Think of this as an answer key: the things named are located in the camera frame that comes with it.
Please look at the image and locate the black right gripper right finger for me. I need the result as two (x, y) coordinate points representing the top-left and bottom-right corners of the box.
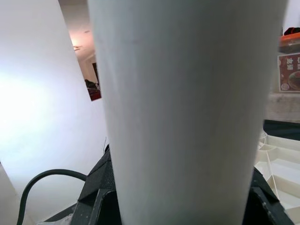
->
(243, 168), (296, 225)

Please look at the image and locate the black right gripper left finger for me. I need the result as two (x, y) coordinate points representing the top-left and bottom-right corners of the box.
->
(71, 144), (124, 225)

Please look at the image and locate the white plastic table top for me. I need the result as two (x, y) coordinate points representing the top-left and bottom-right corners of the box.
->
(254, 132), (300, 211)

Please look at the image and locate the white plastic table leg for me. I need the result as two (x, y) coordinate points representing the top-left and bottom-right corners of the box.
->
(86, 0), (291, 225)

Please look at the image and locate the dark red cloth bundle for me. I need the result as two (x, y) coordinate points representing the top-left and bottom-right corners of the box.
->
(283, 27), (300, 37)

